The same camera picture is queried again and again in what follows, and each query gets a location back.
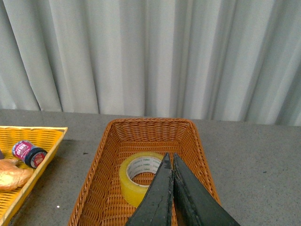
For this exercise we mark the brown wicker basket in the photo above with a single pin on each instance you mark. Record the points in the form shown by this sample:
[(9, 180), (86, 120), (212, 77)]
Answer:
[(100, 202)]

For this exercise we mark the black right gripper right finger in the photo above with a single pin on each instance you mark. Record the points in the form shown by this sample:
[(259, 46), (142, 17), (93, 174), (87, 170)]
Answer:
[(194, 205)]

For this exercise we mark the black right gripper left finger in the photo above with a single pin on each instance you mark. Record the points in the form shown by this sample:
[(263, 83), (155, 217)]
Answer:
[(156, 206)]

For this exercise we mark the yellow packing tape roll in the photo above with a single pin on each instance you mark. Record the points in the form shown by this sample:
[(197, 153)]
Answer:
[(136, 174)]

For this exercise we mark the red labelled small bottle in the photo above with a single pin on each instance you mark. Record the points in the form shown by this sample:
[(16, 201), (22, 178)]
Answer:
[(28, 153)]

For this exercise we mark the toy bread croissant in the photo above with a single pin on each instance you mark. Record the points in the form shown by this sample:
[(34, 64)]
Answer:
[(12, 176)]

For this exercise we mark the grey curtain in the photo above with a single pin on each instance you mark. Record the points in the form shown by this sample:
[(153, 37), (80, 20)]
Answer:
[(230, 60)]

